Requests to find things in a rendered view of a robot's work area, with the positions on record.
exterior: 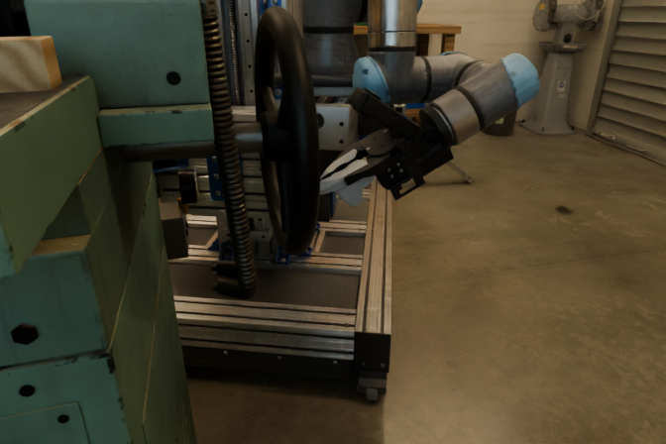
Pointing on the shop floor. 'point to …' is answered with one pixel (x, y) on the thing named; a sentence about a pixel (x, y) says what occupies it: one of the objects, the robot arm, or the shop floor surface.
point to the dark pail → (501, 126)
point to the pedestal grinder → (560, 57)
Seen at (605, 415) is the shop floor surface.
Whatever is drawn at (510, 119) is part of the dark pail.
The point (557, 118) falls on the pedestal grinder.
